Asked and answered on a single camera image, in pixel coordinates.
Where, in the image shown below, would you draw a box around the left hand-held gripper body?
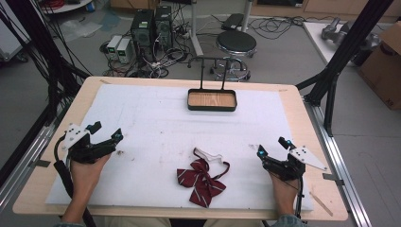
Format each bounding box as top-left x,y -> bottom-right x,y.
61,122 -> 117,165

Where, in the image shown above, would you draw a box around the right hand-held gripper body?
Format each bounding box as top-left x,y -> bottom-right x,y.
259,145 -> 329,183

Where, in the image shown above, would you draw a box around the dark red striped bow tie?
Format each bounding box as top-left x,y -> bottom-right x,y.
176,147 -> 231,209

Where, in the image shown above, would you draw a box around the black rack with wooden tray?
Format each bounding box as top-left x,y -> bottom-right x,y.
186,56 -> 249,113

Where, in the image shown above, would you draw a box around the person's right hand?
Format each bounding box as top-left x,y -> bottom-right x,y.
269,172 -> 301,216

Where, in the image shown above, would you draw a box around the person's left hand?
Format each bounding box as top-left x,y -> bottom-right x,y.
69,153 -> 112,204

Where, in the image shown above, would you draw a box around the white foam mat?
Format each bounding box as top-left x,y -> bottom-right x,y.
45,83 -> 315,212

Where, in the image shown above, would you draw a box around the thin wooden stick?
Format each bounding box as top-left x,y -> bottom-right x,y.
308,191 -> 335,218

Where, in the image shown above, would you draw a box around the white power supply box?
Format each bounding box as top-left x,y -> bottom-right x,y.
106,34 -> 123,60
116,38 -> 133,64

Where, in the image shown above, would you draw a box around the large black computer tower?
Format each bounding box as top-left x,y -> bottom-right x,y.
130,9 -> 156,62

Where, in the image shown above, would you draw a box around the white platform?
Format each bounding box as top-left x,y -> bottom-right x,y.
302,21 -> 401,68

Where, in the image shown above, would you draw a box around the black round stool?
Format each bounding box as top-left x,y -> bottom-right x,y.
209,30 -> 258,82

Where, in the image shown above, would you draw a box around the small black computer tower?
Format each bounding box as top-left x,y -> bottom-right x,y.
153,5 -> 174,49

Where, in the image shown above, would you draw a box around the brown cardboard box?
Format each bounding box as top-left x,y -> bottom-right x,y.
357,21 -> 401,111

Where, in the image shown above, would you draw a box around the white cabinet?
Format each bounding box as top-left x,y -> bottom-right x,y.
0,0 -> 31,63

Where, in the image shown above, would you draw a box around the round white table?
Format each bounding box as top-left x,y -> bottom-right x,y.
40,0 -> 95,15

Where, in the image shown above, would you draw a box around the flat black case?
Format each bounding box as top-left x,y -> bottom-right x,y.
220,12 -> 246,32

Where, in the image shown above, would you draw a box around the white table leg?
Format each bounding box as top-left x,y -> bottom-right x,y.
240,0 -> 254,32
188,0 -> 205,58

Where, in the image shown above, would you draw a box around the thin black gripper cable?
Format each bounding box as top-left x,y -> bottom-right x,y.
294,177 -> 306,221

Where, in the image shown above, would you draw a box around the black sleeved gripper cable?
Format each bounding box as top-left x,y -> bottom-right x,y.
52,133 -> 97,227

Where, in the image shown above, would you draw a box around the aluminium rail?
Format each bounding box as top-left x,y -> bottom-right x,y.
303,96 -> 374,227
0,106 -> 65,211

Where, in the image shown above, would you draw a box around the black metal frame strut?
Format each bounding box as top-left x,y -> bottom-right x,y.
6,0 -> 91,126
295,0 -> 395,137

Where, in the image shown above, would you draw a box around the loose black floor cables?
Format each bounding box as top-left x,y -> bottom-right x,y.
247,14 -> 305,41

